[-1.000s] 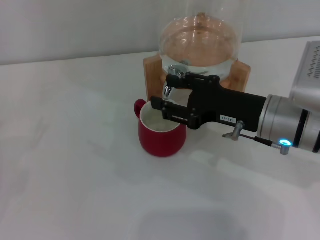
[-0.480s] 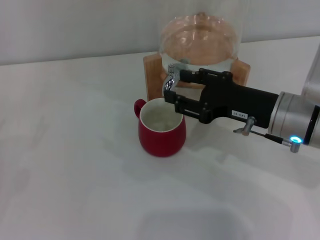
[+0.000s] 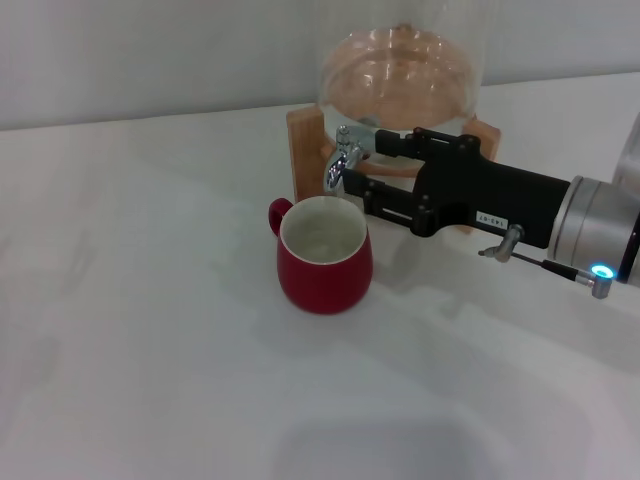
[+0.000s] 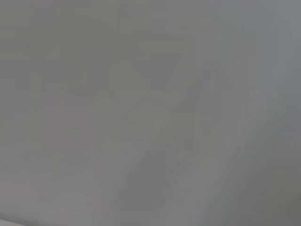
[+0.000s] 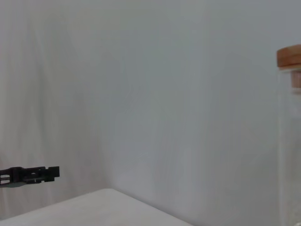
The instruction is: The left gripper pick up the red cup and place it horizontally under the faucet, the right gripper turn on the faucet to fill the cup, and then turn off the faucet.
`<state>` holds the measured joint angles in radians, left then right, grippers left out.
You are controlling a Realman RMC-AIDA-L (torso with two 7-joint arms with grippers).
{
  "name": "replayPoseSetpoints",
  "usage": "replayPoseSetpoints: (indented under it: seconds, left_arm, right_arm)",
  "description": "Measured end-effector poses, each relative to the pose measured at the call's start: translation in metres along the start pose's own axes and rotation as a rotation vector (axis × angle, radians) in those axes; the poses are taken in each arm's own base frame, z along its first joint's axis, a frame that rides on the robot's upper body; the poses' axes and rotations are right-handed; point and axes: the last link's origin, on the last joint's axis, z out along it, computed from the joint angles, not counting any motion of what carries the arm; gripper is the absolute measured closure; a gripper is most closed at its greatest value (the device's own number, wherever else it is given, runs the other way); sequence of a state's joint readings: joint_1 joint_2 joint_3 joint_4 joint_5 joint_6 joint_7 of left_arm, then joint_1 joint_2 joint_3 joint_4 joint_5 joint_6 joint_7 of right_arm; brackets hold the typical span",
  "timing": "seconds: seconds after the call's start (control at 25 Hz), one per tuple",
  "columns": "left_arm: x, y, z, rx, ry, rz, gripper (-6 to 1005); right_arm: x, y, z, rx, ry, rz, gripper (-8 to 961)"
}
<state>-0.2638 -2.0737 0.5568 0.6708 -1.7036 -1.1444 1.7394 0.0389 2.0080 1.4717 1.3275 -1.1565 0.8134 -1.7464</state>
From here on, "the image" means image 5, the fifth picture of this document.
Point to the glass water dispenser jar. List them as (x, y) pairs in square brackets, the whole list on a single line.
[(288, 141)]

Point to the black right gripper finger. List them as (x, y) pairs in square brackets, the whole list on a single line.
[(16, 175)]

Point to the wooden jar lid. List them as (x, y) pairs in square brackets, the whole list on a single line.
[(289, 57)]

